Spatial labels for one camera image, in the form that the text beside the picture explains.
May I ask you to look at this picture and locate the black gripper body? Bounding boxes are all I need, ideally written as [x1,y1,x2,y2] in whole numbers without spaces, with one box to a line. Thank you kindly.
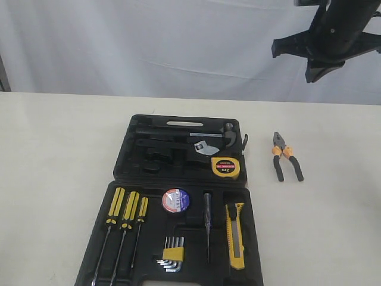
[308,0,375,55]

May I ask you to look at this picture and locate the yellow 2m tape measure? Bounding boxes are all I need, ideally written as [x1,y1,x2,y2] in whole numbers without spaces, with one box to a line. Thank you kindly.
[211,133,249,181]

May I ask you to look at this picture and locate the yellow utility knife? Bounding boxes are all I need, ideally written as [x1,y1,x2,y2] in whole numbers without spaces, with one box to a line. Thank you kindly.
[225,203,245,271]

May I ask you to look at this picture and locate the black electrical tape roll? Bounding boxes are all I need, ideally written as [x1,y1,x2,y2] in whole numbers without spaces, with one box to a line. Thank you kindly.
[161,188,191,214]

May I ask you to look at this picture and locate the black plastic tool case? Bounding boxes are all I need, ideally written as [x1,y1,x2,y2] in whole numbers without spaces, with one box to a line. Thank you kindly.
[76,114,263,285]

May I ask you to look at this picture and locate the white backdrop curtain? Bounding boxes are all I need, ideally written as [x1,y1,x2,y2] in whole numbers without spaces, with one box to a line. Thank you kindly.
[1,1,380,105]

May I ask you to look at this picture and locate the orange black combination pliers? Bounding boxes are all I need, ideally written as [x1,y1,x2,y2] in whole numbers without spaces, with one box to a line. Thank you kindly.
[271,132,305,182]

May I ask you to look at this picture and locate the small yellow black screwdriver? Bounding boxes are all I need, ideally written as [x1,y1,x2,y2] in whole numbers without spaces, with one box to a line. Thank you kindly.
[130,197,149,269]

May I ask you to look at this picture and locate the large yellow black screwdriver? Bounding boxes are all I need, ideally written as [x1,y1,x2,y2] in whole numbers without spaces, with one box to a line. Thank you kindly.
[91,187,126,286]

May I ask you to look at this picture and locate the middle yellow black screwdriver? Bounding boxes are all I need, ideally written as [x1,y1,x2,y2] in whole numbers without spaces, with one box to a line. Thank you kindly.
[109,191,140,286]

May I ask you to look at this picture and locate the hex key set yellow holder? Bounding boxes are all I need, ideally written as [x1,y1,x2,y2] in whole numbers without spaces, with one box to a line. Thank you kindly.
[156,237,185,273]

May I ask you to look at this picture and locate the claw hammer black handle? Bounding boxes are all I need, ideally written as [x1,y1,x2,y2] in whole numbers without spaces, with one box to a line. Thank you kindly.
[135,123,237,148]

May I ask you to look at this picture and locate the adjustable wrench black handle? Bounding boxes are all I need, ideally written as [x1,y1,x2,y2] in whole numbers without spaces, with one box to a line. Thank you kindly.
[136,139,220,156]

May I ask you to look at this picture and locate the clear handle tester screwdriver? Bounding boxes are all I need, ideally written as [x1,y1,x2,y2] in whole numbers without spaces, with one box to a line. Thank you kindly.
[204,193,212,263]

